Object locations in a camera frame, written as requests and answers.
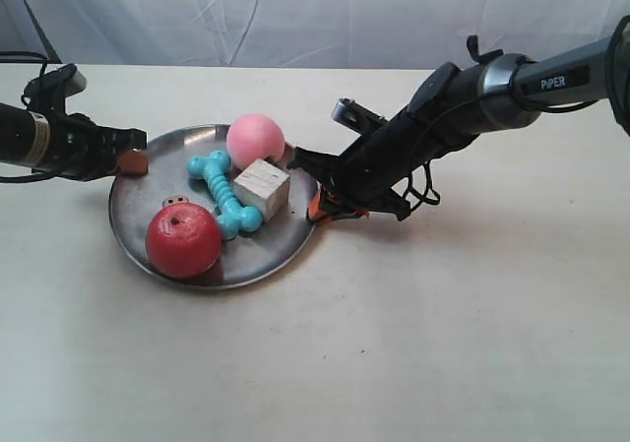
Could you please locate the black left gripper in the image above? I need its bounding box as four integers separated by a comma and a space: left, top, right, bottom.
46, 113, 149, 181

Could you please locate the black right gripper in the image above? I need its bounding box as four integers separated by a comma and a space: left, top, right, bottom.
287, 112, 441, 224

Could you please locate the wooden die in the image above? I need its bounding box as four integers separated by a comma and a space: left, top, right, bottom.
161, 196, 189, 208

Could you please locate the wooden cube block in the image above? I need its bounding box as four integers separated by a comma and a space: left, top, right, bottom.
232, 159, 290, 222

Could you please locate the round metal plate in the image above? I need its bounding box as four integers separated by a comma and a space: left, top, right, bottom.
108, 124, 318, 290

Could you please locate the red toy apple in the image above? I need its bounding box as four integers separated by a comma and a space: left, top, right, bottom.
145, 202, 222, 279

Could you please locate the turquoise toy bone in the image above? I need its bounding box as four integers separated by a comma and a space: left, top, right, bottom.
187, 150, 263, 240

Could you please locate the pink toy peach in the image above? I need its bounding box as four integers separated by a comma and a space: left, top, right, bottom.
226, 113, 284, 169

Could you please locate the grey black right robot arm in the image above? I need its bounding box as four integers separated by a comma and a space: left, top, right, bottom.
288, 17, 629, 223

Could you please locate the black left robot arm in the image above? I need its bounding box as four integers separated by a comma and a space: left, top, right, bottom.
1, 104, 149, 184

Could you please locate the white backdrop cloth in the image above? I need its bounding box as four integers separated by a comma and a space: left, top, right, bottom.
1, 0, 629, 69

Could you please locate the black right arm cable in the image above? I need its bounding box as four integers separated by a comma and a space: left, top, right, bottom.
393, 32, 630, 217

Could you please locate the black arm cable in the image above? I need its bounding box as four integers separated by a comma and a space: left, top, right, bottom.
0, 50, 75, 185
393, 32, 630, 217

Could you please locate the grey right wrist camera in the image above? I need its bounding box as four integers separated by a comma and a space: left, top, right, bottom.
331, 97, 387, 136

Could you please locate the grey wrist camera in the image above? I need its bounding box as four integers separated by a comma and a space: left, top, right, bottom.
23, 64, 87, 99
331, 97, 387, 136

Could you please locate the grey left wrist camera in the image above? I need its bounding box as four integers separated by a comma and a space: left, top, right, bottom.
23, 64, 87, 99

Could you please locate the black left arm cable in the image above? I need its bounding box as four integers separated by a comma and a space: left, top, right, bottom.
0, 50, 75, 185

